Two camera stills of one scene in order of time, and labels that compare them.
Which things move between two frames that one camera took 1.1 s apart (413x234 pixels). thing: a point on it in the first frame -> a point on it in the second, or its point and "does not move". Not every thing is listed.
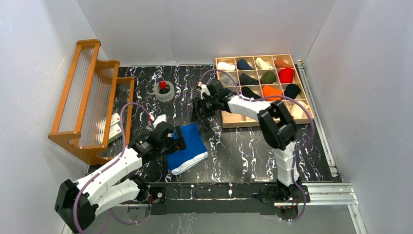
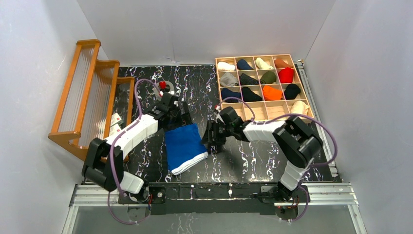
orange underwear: [268, 91] does not move
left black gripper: [179, 144] -> [180, 114]
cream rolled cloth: [261, 64] does not move
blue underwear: [196, 152] does not move
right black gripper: [200, 107] -> [215, 131]
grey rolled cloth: [227, 81] does not move
